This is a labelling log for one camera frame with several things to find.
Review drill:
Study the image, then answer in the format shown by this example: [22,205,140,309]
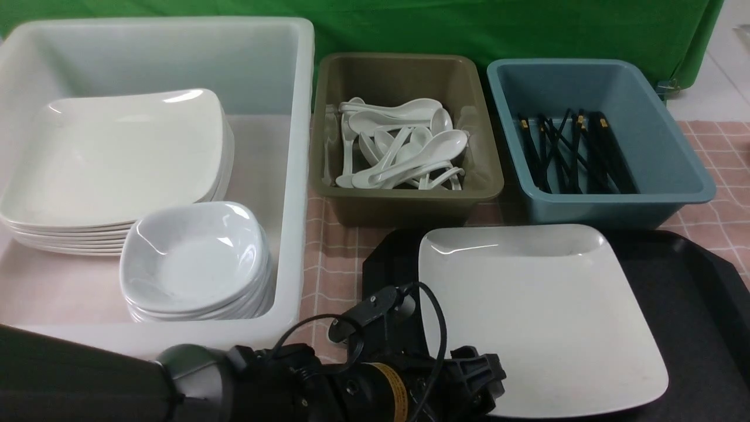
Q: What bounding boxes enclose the olive green plastic bin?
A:
[308,52,504,227]

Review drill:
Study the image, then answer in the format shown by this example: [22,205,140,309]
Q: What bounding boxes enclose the black serving tray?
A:
[362,229,748,421]

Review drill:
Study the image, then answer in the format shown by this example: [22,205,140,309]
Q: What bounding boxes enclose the pile of white soup spoons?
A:
[334,97,469,190]

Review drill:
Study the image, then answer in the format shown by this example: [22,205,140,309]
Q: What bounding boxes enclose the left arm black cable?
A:
[267,281,449,422]

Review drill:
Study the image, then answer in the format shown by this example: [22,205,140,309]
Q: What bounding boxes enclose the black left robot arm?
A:
[1,281,506,421]

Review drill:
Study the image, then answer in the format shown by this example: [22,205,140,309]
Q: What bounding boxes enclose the bundle of black chopsticks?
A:
[516,108,640,195]

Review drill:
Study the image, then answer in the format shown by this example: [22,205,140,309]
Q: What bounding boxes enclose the large white square plate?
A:
[418,224,669,419]

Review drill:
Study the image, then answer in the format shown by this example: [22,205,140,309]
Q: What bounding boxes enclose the stack of white bowls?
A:
[120,202,274,323]

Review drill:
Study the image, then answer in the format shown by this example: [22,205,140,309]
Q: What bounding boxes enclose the large translucent white tub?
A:
[1,16,314,359]

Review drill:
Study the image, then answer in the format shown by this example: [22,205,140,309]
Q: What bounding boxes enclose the pink checked tablecloth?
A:
[299,121,749,318]

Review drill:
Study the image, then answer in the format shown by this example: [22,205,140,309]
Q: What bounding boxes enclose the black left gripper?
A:
[329,285,507,421]

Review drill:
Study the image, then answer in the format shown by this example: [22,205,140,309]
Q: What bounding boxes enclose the green backdrop cloth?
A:
[1,1,723,88]

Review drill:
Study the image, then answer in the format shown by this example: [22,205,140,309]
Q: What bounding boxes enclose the stack of white square plates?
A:
[2,89,235,257]

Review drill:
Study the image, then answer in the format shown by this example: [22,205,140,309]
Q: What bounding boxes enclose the blue plastic bin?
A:
[487,59,716,229]

